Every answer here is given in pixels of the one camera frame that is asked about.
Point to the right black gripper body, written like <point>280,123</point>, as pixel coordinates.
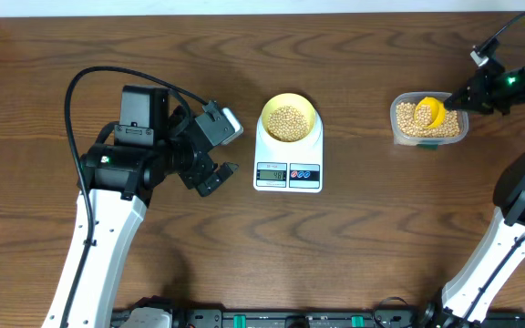
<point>490,93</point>

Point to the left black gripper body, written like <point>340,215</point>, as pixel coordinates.
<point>181,152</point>

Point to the yellow measuring scoop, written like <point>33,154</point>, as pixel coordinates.
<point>437,113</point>

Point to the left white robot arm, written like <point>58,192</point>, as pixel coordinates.
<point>128,160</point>

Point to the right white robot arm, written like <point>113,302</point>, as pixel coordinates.
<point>464,301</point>

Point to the white digital kitchen scale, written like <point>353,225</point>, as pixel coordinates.
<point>289,166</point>

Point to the soybeans in bowl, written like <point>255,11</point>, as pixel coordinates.
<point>288,124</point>

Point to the pale yellow bowl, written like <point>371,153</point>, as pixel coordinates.
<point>289,99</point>

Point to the soybeans in container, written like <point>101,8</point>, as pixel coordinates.
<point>405,120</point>

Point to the clear plastic container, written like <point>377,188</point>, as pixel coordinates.
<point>414,97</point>

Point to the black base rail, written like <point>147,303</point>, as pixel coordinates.
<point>211,318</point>

